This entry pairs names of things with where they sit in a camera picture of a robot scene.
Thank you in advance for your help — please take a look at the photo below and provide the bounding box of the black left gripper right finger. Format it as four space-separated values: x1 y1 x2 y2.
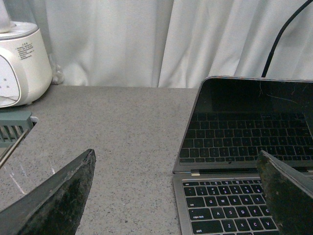
257 150 313 235

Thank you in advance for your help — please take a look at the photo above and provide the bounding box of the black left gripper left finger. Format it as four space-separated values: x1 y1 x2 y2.
0 149 96 235

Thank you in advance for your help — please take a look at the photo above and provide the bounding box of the grey laptop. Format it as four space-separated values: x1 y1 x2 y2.
173 76 313 235

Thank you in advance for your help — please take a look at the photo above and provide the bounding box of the grey-green slotted rack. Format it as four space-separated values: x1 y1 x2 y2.
0 111 39 148

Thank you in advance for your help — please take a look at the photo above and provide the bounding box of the clear plastic bag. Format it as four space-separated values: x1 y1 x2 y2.
48 53 64 85

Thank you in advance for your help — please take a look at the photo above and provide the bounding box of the white round appliance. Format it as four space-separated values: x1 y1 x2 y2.
0 0 52 108

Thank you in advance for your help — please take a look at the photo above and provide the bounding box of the white curtain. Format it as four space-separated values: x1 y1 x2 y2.
8 0 313 88

